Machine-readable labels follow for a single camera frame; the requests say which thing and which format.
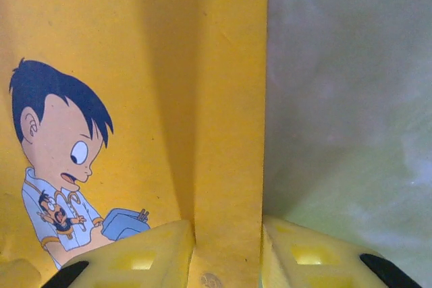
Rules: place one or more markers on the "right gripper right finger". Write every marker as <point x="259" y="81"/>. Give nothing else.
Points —
<point x="314" y="261"/>

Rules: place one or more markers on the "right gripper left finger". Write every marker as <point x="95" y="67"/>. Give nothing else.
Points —
<point x="145" y="254"/>

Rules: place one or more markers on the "yellow book with cartoon boy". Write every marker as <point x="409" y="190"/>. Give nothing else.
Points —
<point x="135" y="65"/>

